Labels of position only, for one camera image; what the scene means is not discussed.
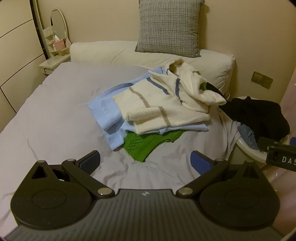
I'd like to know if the long white pillow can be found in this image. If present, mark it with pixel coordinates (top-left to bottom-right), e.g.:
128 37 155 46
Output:
69 41 236 93

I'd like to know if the wall socket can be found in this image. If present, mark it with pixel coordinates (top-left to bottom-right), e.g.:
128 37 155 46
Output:
251 70 273 90

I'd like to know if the cream tiered organizer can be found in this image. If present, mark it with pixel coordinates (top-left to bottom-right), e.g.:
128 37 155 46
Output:
45 27 70 57

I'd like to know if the cream sweater with blue stripes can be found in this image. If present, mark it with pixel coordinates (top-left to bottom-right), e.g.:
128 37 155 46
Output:
112 59 227 135

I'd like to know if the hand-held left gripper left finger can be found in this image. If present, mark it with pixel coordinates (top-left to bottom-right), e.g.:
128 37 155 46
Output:
30 150 114 199

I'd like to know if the blue-grey garment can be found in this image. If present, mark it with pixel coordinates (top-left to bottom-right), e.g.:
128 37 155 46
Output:
238 124 259 150

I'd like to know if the light blue garment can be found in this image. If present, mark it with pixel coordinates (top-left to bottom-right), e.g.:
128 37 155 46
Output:
87 66 208 151

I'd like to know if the cream wardrobe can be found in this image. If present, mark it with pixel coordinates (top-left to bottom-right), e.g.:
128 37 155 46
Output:
0 0 50 130

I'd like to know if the grey checked cushion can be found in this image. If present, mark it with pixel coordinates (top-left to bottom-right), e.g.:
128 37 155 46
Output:
135 0 205 58

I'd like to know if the oval mirror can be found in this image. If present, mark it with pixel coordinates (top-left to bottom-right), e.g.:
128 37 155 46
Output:
50 9 72 47

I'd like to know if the green knitted sweater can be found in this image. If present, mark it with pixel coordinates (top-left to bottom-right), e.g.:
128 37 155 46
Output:
122 129 185 163

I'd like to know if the white nightstand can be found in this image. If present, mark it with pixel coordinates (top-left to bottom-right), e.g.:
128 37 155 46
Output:
38 54 71 76

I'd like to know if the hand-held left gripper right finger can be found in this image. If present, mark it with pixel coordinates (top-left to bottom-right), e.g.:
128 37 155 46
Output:
176 150 266 199

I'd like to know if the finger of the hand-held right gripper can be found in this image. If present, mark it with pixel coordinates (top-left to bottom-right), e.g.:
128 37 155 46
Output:
257 137 290 151

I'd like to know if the black garment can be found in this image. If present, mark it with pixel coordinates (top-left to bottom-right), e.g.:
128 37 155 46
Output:
206 81 290 141

